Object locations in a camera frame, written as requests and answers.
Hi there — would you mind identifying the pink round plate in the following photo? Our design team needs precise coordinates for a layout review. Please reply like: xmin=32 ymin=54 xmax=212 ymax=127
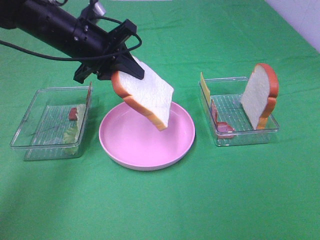
xmin=99 ymin=102 xmax=196 ymax=171

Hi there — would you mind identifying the toy bread slice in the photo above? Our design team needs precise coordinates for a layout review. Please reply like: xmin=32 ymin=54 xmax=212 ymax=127
xmin=111 ymin=57 xmax=174 ymax=131
xmin=240 ymin=63 xmax=279 ymax=130

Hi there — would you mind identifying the clear plastic tray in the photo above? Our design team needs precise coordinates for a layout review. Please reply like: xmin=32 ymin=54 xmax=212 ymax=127
xmin=199 ymin=76 xmax=280 ymax=147
xmin=10 ymin=86 xmax=93 ymax=161

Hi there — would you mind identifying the toy lettuce leaf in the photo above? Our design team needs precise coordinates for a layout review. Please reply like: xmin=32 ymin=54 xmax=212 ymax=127
xmin=62 ymin=117 xmax=84 ymax=144

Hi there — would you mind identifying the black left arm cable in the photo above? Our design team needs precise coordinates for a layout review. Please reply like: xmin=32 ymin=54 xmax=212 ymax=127
xmin=0 ymin=16 xmax=143 ymax=62

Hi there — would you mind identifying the green tablecloth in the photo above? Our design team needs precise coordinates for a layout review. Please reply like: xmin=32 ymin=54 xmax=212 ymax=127
xmin=0 ymin=0 xmax=320 ymax=240

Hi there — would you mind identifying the toy bacon strip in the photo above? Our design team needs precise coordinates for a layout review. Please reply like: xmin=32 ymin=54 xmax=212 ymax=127
xmin=210 ymin=99 xmax=235 ymax=139
xmin=68 ymin=82 xmax=92 ymax=121

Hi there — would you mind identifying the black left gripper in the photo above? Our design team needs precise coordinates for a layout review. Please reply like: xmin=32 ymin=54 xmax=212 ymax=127
xmin=73 ymin=19 xmax=145 ymax=84

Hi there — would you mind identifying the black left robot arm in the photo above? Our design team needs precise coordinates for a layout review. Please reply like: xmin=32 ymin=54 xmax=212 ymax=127
xmin=0 ymin=0 xmax=145 ymax=84

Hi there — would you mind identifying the clear right plastic tray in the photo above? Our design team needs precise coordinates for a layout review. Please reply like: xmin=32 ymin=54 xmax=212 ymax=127
xmin=199 ymin=76 xmax=280 ymax=147

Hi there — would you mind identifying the clear left plastic tray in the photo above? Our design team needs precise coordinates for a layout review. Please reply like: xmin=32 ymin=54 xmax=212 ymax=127
xmin=10 ymin=86 xmax=93 ymax=161

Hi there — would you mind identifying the yellow toy cheese slice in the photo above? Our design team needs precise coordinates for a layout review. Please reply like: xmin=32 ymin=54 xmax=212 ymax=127
xmin=200 ymin=72 xmax=211 ymax=105

